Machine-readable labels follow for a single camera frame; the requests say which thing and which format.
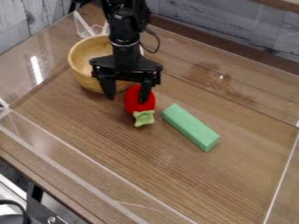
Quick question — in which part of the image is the wooden bowl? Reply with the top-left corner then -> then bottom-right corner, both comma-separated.
67,34 -> 145,95

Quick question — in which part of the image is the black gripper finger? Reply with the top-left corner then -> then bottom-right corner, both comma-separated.
99,77 -> 117,100
139,80 -> 152,103

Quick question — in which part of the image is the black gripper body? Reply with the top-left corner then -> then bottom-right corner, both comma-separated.
89,43 -> 164,87

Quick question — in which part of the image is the black table leg bracket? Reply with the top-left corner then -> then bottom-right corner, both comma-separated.
24,182 -> 80,224

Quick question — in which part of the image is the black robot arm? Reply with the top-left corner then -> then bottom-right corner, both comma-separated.
88,0 -> 164,103

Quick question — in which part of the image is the green rectangular block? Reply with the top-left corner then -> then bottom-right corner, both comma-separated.
163,104 -> 220,152

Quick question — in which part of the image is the clear acrylic tray enclosure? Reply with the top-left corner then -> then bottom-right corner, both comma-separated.
0,18 -> 299,224

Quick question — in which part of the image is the black cable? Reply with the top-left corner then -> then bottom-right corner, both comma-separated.
0,199 -> 31,224

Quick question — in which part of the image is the red plush fruit green stem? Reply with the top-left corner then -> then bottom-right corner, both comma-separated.
124,84 -> 155,127

